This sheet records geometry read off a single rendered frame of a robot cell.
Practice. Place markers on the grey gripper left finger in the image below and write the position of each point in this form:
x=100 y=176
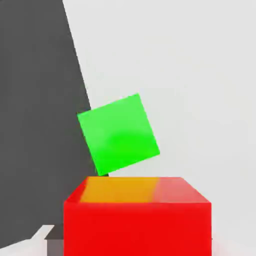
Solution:
x=55 y=247

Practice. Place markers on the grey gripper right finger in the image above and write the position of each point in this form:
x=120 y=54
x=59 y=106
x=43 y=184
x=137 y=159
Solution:
x=224 y=250

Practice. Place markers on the small red cube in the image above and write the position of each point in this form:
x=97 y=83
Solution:
x=138 y=228

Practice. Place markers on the small green cube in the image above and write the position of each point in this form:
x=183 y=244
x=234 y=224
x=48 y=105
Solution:
x=119 y=134

